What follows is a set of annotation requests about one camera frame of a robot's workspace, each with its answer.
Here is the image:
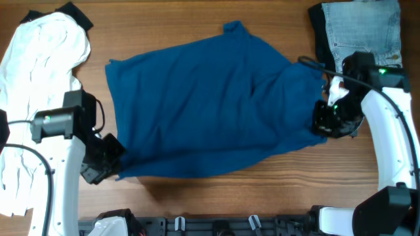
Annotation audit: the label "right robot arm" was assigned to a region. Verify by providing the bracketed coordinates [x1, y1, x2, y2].
[299, 52, 419, 235]

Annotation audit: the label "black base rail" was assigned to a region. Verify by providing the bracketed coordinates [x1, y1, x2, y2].
[77, 214, 329, 236]

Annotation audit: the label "blue polo shirt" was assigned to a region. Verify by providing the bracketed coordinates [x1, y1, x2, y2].
[105, 21, 326, 178]

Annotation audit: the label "white garment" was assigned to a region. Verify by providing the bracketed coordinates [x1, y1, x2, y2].
[1, 12, 91, 216]

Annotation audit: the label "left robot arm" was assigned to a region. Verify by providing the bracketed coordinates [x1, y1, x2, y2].
[29, 89, 125, 235]

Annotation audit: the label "black folded garment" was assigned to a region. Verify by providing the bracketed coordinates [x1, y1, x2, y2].
[308, 3, 336, 72]

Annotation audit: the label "folded light blue jeans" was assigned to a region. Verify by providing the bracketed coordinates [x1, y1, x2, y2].
[322, 0, 402, 73]

